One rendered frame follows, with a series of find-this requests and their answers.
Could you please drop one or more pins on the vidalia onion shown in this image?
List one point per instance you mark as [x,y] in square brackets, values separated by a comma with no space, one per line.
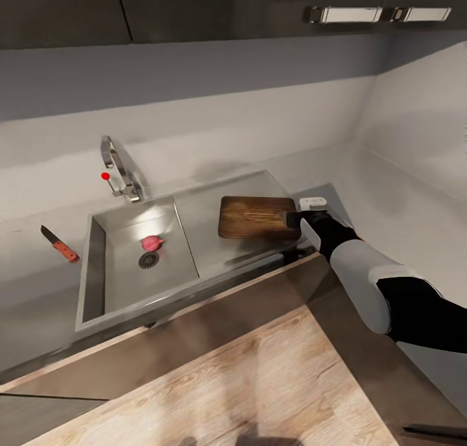
[151,243]

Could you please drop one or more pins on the cabinet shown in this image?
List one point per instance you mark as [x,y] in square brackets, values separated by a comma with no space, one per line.
[44,24]
[178,21]

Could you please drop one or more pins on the cutting board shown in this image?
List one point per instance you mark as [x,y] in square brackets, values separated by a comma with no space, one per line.
[248,217]

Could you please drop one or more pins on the parer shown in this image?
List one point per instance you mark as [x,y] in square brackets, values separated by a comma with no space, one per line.
[57,243]

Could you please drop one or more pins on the drop in sink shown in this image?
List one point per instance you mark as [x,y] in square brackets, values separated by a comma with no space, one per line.
[119,275]

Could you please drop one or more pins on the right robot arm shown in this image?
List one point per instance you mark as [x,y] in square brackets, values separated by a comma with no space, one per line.
[393,299]

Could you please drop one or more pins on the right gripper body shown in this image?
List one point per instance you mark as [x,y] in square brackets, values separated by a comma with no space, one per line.
[293,219]

